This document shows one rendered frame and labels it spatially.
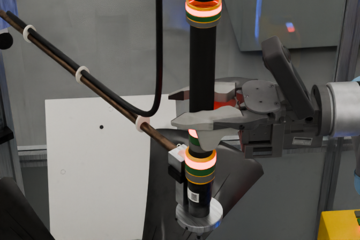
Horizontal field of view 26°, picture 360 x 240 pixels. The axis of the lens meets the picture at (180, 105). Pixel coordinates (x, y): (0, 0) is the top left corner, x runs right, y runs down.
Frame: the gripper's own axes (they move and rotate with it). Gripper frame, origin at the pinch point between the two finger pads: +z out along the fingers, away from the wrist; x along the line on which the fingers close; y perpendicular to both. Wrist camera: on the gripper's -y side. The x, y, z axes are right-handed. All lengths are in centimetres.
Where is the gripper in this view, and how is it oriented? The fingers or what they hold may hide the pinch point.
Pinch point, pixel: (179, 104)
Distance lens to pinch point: 104.2
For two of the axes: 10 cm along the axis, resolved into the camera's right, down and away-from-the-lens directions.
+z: -10.0, 0.5, -0.6
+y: 0.0, 8.0, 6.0
